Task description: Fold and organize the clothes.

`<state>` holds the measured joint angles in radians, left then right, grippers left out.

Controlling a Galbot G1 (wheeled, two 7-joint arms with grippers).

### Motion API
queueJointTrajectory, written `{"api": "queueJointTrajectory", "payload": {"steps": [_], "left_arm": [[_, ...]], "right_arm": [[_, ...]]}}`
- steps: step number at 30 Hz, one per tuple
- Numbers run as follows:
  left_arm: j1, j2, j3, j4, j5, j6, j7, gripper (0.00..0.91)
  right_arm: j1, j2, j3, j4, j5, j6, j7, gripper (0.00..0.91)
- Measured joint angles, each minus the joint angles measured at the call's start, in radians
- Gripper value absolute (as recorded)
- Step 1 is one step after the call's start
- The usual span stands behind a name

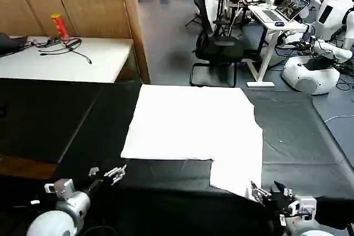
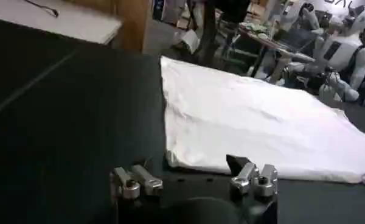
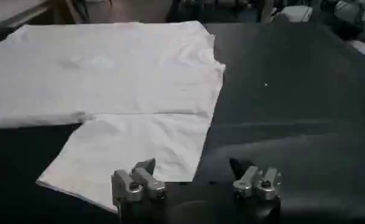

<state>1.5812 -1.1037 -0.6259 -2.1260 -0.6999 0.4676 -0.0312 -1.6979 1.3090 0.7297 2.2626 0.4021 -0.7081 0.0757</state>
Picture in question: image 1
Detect dark grey bag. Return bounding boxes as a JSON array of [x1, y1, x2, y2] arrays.
[[0, 32, 29, 56]]

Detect red cylindrical can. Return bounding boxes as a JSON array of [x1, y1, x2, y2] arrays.
[[51, 13, 71, 42]]

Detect white plastic bag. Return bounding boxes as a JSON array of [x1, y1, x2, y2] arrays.
[[206, 0, 231, 24]]

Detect black mesh office chair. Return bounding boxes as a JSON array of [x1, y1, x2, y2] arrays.
[[189, 0, 246, 88]]

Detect white humanoid robot with base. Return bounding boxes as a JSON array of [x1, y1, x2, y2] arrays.
[[281, 0, 354, 95]]

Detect white standing desk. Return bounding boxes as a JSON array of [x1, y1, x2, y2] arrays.
[[241, 3, 309, 88]]

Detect silver open laptop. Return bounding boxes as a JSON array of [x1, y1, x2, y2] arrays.
[[261, 0, 310, 23]]

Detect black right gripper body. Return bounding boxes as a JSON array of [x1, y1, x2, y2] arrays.
[[263, 188, 294, 218]]

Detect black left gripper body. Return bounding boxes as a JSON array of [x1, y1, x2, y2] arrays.
[[74, 176, 113, 198]]

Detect white cloth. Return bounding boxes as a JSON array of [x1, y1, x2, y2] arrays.
[[121, 84, 264, 201]]

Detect black cables with power strip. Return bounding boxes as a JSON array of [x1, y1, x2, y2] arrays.
[[29, 36, 93, 65]]

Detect white table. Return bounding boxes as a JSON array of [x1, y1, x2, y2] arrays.
[[0, 36, 136, 84]]

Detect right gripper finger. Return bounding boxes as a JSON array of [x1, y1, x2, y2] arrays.
[[273, 180, 293, 198], [249, 180, 272, 203]]

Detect black side table cover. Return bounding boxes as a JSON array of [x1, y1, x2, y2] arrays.
[[0, 77, 105, 165]]

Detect wooden partition screen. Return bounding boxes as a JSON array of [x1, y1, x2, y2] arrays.
[[0, 0, 152, 85]]

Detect white floor cable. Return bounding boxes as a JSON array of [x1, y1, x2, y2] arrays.
[[324, 113, 354, 123]]

